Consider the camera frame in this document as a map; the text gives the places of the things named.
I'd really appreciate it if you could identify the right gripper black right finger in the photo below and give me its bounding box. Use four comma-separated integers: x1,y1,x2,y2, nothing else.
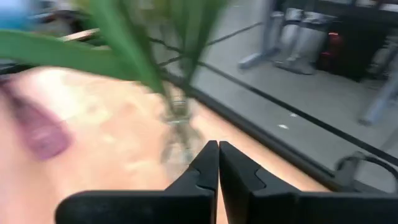
219,141,300,224

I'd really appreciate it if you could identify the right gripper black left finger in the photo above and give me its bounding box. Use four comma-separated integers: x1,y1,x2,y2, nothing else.
164,139,220,224

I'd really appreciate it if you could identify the clear glass vase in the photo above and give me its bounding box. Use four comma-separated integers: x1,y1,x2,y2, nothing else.
159,83,203,166

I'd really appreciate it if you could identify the black cabinet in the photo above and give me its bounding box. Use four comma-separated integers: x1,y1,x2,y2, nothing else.
317,12,393,82

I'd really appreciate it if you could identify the light wood board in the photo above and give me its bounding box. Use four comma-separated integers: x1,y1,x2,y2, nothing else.
58,27,101,43

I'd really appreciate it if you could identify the black floor cable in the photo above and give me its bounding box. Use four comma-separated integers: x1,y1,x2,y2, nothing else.
334,151,398,191

